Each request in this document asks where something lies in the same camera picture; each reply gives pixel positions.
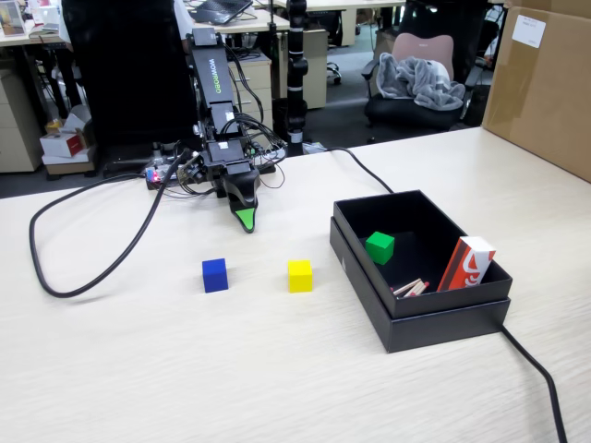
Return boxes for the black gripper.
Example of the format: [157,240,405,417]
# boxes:
[217,160,261,234]

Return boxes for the green cube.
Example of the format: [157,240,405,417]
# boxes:
[365,231,396,266]

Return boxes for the blue cube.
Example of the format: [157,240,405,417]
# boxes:
[201,257,230,293]

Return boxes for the yellow cube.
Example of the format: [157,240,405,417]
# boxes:
[287,258,314,293]

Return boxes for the control board with red LED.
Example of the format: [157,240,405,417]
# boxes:
[144,162,181,191]

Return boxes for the black jointed pole white rings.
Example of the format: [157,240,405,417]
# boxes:
[283,0,309,156]

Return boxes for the thin black stand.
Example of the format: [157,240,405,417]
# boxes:
[267,0,282,101]

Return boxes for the black open box tray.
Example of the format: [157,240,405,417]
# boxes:
[332,188,514,319]

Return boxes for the beige side cabinet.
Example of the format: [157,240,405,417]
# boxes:
[302,28,330,111]

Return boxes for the beige desk with laptop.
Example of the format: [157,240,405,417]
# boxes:
[184,7,292,36]

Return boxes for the large black office chair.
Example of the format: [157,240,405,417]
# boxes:
[61,0,200,179]

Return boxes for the flat brown cardboard box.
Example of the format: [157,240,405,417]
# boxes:
[42,151,99,177]

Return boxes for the white red carton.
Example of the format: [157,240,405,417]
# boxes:
[39,130,91,162]

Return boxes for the black laptop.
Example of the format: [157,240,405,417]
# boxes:
[189,0,254,25]

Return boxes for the person in white shirt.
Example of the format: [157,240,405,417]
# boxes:
[58,0,200,45]

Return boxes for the grey blanket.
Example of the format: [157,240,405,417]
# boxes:
[376,53,466,112]

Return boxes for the beige empty desk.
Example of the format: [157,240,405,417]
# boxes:
[295,0,407,47]

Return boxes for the red white matchbox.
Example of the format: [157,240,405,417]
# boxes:
[436,235,498,293]

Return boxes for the black open box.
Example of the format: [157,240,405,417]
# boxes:
[329,216,513,354]

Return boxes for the pink office chair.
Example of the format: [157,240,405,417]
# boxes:
[361,31,476,144]

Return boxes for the wide beige drawer cabinet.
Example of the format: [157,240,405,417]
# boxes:
[0,68,45,174]

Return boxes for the beige desk with books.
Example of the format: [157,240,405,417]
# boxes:
[0,18,70,48]

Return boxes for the large brown cardboard box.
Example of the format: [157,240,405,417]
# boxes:
[480,0,591,184]

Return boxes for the white label sticker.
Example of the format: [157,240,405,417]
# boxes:
[511,14,547,49]

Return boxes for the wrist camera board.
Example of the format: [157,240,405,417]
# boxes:
[177,154,207,185]

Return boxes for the thin black wire bundle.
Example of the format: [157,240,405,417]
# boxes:
[215,39,290,199]

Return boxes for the thick black camera cable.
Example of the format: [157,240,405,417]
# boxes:
[29,147,192,299]

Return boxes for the picture frame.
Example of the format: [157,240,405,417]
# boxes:
[0,0,27,37]

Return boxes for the thick black power cable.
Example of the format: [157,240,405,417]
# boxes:
[318,146,569,443]

